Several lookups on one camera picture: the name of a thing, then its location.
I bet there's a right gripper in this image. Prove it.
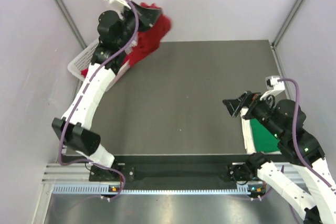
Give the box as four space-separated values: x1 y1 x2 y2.
222 89 284 139

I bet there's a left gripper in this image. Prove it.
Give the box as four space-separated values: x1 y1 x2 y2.
115 0 160 48

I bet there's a dark red t shirt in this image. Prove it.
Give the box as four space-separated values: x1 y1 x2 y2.
123 14 172 67

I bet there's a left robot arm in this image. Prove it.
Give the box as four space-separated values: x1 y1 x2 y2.
52 2 163 180

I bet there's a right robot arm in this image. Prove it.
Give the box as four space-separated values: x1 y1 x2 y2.
223 91 335 223

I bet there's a folded white t shirt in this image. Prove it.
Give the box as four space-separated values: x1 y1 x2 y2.
240 108 280 154

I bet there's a folded green t shirt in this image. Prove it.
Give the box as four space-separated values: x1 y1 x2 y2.
250 119 279 153

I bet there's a white plastic basket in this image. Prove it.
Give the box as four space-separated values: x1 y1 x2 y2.
67 38 130 91

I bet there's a pink red t shirt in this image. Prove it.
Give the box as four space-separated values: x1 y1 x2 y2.
81 69 88 77

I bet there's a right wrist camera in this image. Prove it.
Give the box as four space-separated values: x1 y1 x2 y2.
260 76 285 100

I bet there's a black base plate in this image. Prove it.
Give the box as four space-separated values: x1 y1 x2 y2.
61 154 289 189

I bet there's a grey slotted cable duct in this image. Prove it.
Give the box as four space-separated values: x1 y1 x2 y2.
52 184 250 195

